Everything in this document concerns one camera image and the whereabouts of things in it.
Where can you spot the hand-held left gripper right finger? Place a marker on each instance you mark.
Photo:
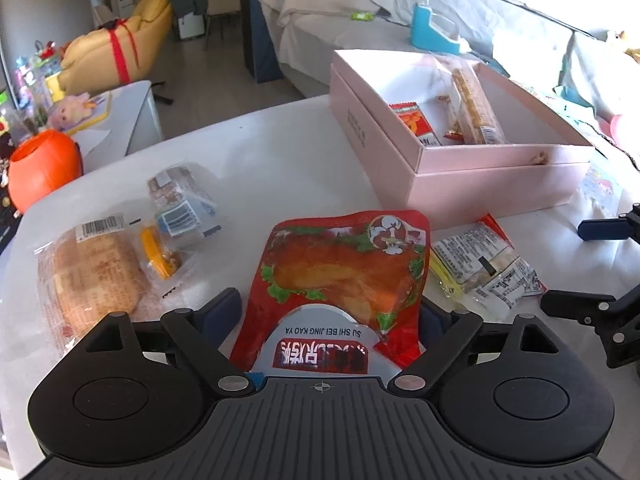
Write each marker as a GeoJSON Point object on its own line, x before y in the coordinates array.
{"type": "Point", "coordinates": [434, 322]}

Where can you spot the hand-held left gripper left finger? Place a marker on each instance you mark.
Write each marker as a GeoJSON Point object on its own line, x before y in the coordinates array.
{"type": "Point", "coordinates": [220, 312]}

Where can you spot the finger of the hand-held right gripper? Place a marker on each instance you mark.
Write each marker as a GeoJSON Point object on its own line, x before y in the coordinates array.
{"type": "Point", "coordinates": [575, 302]}
{"type": "Point", "coordinates": [602, 230]}

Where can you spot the yellow rice cracker packet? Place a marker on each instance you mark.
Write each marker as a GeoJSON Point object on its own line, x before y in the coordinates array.
{"type": "Point", "coordinates": [475, 260]}

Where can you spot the clear packet with yellow snack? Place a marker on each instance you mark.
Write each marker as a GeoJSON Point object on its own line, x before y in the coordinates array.
{"type": "Point", "coordinates": [157, 255]}

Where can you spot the blue white snack packet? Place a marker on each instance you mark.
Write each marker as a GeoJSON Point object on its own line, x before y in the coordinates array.
{"type": "Point", "coordinates": [180, 215]}

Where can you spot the red roast meat packet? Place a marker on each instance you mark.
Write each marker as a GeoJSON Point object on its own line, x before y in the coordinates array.
{"type": "Point", "coordinates": [340, 270]}

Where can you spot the bread loaf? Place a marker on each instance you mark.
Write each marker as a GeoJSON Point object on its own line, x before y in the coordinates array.
{"type": "Point", "coordinates": [95, 270]}

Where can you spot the pink gift box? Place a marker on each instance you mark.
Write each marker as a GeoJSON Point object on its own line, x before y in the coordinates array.
{"type": "Point", "coordinates": [380, 160]}

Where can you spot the long biscuit pack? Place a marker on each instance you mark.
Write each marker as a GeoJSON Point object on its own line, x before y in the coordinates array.
{"type": "Point", "coordinates": [475, 105]}

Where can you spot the small red snack packet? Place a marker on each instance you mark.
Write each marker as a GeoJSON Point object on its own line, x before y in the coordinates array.
{"type": "Point", "coordinates": [415, 122]}

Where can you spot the cartoon printed blue card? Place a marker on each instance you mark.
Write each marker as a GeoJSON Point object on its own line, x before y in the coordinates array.
{"type": "Point", "coordinates": [602, 185]}

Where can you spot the white woven table cloth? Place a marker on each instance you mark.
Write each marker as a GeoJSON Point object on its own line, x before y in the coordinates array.
{"type": "Point", "coordinates": [280, 170]}

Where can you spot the white side table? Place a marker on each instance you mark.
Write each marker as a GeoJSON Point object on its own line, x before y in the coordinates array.
{"type": "Point", "coordinates": [135, 115]}

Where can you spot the orange pumpkin bucket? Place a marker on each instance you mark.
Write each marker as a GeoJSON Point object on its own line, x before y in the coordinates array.
{"type": "Point", "coordinates": [40, 175]}

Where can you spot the yellow notebook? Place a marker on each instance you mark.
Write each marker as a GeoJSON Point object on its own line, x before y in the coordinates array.
{"type": "Point", "coordinates": [102, 110]}

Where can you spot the pink plush toy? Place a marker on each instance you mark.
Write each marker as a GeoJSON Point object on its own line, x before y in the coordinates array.
{"type": "Point", "coordinates": [70, 110]}

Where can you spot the blue toy machine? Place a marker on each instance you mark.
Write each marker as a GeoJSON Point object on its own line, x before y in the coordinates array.
{"type": "Point", "coordinates": [425, 35]}

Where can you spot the dark blue partition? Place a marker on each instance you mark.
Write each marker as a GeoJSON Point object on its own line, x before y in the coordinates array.
{"type": "Point", "coordinates": [265, 45]}

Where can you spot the red ribbon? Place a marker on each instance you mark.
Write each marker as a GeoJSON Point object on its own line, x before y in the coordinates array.
{"type": "Point", "coordinates": [120, 55]}

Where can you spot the white floor appliance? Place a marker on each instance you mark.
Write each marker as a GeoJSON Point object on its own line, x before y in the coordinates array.
{"type": "Point", "coordinates": [191, 27]}

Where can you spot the colourful toy set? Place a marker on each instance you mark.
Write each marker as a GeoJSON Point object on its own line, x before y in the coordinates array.
{"type": "Point", "coordinates": [35, 80]}

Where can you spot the grey covered sofa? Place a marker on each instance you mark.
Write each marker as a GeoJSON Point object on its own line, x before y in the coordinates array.
{"type": "Point", "coordinates": [350, 30]}

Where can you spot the small red toy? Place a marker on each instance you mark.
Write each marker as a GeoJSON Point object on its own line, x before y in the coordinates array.
{"type": "Point", "coordinates": [46, 51]}

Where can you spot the small green toy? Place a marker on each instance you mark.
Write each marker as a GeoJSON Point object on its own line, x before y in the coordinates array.
{"type": "Point", "coordinates": [362, 16]}

